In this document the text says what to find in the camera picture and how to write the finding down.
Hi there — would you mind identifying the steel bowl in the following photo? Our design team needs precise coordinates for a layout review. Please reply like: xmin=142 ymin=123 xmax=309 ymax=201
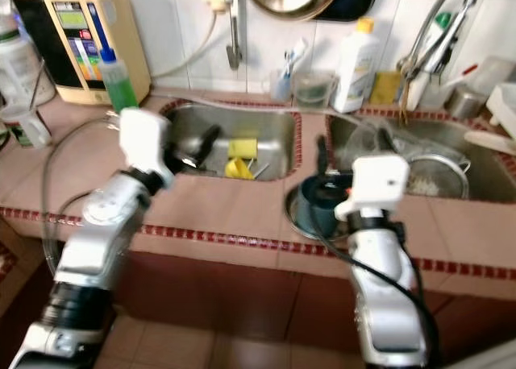
xmin=282 ymin=182 xmax=352 ymax=243

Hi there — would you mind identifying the yellow sponge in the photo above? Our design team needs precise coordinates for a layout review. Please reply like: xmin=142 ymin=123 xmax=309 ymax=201
xmin=227 ymin=138 xmax=259 ymax=160

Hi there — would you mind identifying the steel sink basin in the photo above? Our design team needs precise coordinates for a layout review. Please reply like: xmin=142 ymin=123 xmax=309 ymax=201
xmin=324 ymin=111 xmax=516 ymax=207
xmin=160 ymin=102 xmax=303 ymax=185

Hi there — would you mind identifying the clear plastic bag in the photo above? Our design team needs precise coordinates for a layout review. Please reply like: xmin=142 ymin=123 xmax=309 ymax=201
xmin=351 ymin=118 xmax=420 ymax=176

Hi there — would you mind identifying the clear plastic tub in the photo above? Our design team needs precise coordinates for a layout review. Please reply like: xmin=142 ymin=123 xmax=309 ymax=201
xmin=292 ymin=69 xmax=338 ymax=110

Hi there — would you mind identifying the clear plastic cup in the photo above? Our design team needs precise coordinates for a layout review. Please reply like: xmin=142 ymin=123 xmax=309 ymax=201
xmin=268 ymin=67 xmax=295 ymax=102

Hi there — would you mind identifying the green dish soap bottle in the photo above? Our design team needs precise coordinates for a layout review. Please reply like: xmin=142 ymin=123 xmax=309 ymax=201
xmin=98 ymin=47 xmax=139 ymax=116

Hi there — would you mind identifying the white detergent bottle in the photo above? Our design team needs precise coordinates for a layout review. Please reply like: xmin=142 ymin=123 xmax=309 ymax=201
xmin=331 ymin=17 xmax=380 ymax=114

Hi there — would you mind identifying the yellow scouring pad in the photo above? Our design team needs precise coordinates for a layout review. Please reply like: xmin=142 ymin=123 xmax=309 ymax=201
xmin=369 ymin=69 xmax=404 ymax=106

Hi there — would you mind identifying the blue toothbrush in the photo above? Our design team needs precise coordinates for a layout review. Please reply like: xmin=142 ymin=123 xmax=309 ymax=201
xmin=278 ymin=51 xmax=295 ymax=84

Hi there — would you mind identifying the white toothpaste tube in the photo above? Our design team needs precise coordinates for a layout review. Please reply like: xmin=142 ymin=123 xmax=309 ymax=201
xmin=290 ymin=37 xmax=311 ymax=78

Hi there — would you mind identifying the white printed mug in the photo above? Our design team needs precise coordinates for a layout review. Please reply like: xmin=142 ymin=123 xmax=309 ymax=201
xmin=12 ymin=103 xmax=53 ymax=148

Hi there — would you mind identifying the cream water ionizer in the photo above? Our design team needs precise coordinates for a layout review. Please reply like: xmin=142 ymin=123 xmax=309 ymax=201
xmin=12 ymin=0 xmax=152 ymax=106

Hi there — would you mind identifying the steel cup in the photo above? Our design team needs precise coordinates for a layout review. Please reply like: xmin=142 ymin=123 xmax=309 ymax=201
xmin=447 ymin=85 xmax=489 ymax=120

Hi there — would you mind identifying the white rice paddle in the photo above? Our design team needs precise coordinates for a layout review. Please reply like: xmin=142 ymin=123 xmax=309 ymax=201
xmin=464 ymin=130 xmax=516 ymax=154

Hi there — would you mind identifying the steel pull-out faucet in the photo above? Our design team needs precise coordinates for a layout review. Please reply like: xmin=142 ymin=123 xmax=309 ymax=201
xmin=395 ymin=0 xmax=485 ymax=88

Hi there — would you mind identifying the white plastic jar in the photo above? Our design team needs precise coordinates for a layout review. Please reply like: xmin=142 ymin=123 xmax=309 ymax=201
xmin=0 ymin=32 xmax=41 ymax=108

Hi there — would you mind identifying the white dish rack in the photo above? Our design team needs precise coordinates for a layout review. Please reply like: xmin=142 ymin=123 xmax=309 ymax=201
xmin=484 ymin=79 xmax=516 ymax=138

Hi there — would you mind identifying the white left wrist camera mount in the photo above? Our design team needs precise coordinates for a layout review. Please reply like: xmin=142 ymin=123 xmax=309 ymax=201
xmin=119 ymin=107 xmax=177 ymax=191

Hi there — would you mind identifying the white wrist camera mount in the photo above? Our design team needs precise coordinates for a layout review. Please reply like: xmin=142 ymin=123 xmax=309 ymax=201
xmin=335 ymin=153 xmax=410 ymax=221
xmin=119 ymin=107 xmax=177 ymax=191

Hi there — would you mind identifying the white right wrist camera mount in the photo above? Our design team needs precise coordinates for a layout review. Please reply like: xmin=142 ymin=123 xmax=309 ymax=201
xmin=335 ymin=153 xmax=410 ymax=221

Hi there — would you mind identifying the white curved water hose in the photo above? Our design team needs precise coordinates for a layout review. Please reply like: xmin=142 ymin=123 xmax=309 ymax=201
xmin=149 ymin=10 xmax=223 ymax=81

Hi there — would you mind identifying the steel wall tap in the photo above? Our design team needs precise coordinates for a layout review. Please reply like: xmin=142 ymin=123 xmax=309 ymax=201
xmin=226 ymin=0 xmax=247 ymax=72

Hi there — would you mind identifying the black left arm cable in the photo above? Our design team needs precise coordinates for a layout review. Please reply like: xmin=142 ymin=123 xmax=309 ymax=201
xmin=40 ymin=115 xmax=126 ymax=281

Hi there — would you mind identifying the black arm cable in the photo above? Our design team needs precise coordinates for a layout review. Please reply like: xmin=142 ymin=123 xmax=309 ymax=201
xmin=40 ymin=115 xmax=126 ymax=281
xmin=306 ymin=208 xmax=440 ymax=362

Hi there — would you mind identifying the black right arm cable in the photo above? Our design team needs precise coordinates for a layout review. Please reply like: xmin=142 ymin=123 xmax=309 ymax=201
xmin=306 ymin=208 xmax=440 ymax=362

